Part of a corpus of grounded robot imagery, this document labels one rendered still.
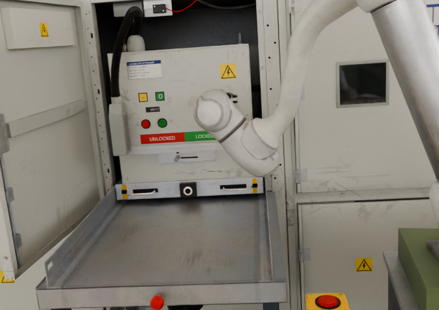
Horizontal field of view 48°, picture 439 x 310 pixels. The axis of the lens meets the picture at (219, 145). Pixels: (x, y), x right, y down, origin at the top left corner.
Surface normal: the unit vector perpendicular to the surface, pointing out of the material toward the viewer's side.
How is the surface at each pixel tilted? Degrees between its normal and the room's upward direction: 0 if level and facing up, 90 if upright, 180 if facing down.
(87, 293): 90
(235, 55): 90
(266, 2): 90
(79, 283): 0
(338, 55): 90
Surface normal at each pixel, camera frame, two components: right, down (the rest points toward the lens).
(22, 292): -0.07, 0.22
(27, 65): 0.98, -0.03
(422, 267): -0.05, -0.98
